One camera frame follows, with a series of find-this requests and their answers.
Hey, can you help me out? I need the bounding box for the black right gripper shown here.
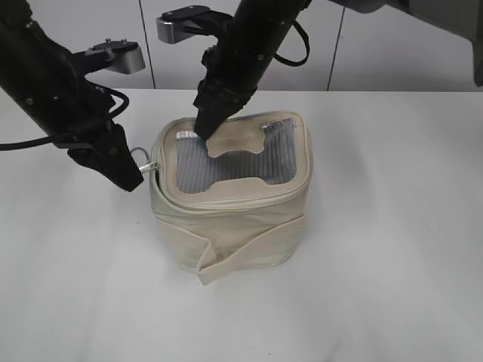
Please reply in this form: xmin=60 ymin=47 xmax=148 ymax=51
xmin=194 ymin=32 xmax=281 ymax=141

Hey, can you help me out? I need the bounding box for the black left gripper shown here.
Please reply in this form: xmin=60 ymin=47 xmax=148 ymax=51
xmin=45 ymin=81 xmax=143 ymax=192

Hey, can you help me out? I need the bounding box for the silver zipper pull ring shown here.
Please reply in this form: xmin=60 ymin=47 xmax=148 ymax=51
xmin=131 ymin=146 xmax=160 ymax=176

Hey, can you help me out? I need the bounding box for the cream canvas zipper bag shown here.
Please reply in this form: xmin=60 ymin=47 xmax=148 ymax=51
xmin=149 ymin=111 xmax=313 ymax=285

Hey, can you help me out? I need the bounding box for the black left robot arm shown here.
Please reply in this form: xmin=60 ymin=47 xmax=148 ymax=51
xmin=1 ymin=1 xmax=145 ymax=192

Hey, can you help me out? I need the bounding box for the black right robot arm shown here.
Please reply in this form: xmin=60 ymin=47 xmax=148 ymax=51
xmin=194 ymin=1 xmax=482 ymax=140

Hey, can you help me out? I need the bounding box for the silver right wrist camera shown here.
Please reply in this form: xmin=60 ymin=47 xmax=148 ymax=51
xmin=156 ymin=5 xmax=233 ymax=44

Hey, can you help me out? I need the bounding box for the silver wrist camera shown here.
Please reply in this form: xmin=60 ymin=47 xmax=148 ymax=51
xmin=73 ymin=38 xmax=146 ymax=75
xmin=156 ymin=5 xmax=233 ymax=44

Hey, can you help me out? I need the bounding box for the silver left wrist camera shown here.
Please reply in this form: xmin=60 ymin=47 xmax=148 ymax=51
xmin=73 ymin=38 xmax=146 ymax=75

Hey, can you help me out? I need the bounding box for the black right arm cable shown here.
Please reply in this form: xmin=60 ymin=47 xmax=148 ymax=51
xmin=274 ymin=18 xmax=311 ymax=66

